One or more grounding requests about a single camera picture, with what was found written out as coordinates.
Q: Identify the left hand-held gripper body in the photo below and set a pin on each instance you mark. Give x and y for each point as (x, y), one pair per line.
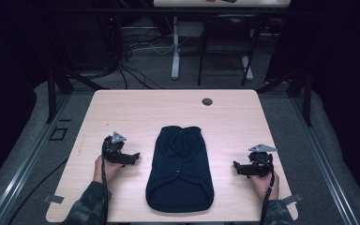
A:
(113, 146)

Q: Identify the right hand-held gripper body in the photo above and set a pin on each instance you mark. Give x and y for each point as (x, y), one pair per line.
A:
(260, 161)

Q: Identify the person's left hand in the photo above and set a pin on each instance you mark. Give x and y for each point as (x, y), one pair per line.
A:
(111, 170)

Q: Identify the person's right hand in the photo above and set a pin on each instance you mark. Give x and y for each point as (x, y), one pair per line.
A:
(262, 185)

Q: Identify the dark navy garment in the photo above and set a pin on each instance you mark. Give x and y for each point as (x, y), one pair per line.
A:
(179, 175)

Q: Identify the grey round table grommet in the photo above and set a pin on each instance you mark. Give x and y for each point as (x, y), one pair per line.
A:
(207, 102)

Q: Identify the white desk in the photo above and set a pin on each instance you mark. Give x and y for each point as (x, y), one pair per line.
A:
(176, 47)

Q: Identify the black folding chair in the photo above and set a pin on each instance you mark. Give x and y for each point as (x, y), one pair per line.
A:
(228, 34)

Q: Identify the grey metal table bracket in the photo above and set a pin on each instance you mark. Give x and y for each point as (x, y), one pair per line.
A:
(53, 198)
(292, 199)

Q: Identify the aluminium floor rail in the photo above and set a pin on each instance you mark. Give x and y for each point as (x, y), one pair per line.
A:
(28, 162)
(323, 162)

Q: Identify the black metal frame stand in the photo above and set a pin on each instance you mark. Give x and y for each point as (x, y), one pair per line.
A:
(56, 84)
(300, 90)

